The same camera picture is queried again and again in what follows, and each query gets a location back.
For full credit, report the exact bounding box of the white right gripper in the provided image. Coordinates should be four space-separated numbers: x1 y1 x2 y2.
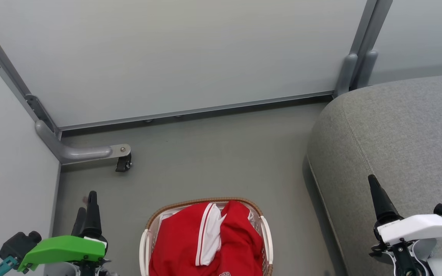
368 174 442 246

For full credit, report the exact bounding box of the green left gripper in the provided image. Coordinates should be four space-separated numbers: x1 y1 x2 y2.
18 191 108 273

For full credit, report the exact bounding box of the red and white shirt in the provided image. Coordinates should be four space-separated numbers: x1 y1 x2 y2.
149 200 264 276

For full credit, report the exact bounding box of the grey fabric sofa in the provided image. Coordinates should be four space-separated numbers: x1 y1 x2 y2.
307 73 442 276

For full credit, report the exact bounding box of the black caster wheel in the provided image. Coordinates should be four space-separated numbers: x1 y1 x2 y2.
115 153 132 173

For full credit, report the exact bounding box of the grey partition support leg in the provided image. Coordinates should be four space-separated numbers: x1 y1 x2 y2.
357 50 379 89
35 120 132 165
334 54 358 96

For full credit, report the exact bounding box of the white laundry basket brown rim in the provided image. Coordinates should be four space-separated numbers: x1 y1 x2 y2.
139 197 274 276

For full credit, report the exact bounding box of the left arm teal plug cable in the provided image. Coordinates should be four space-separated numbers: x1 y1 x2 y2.
0 256 20 276

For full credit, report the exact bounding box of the dark partition hinge bracket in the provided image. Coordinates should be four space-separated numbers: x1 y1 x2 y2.
25 95 55 131

